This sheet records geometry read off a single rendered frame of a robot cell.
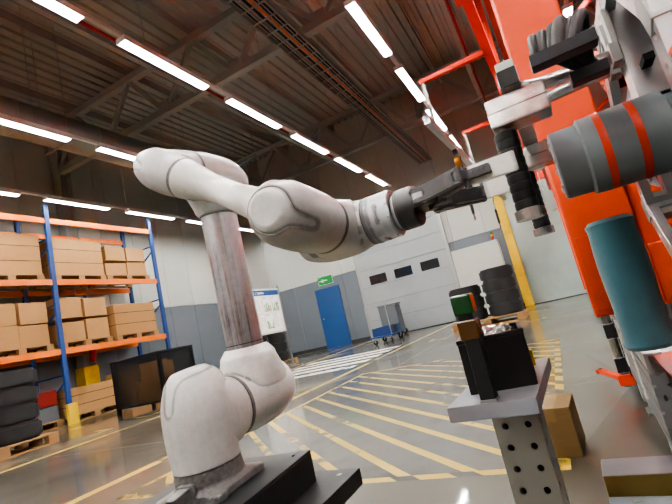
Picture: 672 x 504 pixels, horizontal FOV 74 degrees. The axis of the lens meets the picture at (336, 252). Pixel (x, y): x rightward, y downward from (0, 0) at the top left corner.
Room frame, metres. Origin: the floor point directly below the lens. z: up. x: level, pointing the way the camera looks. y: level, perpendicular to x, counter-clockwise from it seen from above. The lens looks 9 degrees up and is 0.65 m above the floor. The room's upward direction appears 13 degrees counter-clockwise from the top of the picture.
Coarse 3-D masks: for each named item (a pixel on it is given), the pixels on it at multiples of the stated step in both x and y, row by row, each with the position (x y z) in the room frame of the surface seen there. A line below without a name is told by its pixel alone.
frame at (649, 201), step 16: (608, 0) 0.69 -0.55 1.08; (624, 0) 0.59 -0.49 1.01; (640, 0) 0.52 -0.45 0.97; (656, 0) 0.50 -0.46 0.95; (640, 16) 0.54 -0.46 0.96; (656, 16) 0.51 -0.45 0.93; (656, 32) 0.52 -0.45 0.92; (656, 48) 0.54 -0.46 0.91; (608, 80) 0.88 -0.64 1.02; (608, 96) 0.94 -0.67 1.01; (640, 192) 0.97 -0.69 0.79; (656, 192) 0.95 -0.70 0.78; (656, 208) 0.94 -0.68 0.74; (656, 224) 0.92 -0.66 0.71
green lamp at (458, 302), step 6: (462, 294) 0.88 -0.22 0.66; (468, 294) 0.88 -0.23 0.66; (450, 300) 0.89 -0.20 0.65; (456, 300) 0.89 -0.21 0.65; (462, 300) 0.88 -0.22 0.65; (468, 300) 0.88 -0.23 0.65; (456, 306) 0.89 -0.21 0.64; (462, 306) 0.88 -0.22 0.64; (468, 306) 0.88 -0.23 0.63; (474, 306) 0.89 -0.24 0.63; (456, 312) 0.89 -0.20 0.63; (462, 312) 0.88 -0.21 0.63; (468, 312) 0.88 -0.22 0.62
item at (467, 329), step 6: (474, 318) 0.88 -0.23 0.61; (462, 324) 0.89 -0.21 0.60; (468, 324) 0.88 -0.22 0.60; (474, 324) 0.88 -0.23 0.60; (480, 324) 0.90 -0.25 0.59; (462, 330) 0.89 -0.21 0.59; (468, 330) 0.88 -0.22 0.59; (474, 330) 0.88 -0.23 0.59; (480, 330) 0.89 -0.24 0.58; (462, 336) 0.89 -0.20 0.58; (468, 336) 0.89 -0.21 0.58; (474, 336) 0.88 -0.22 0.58; (480, 336) 0.88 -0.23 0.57
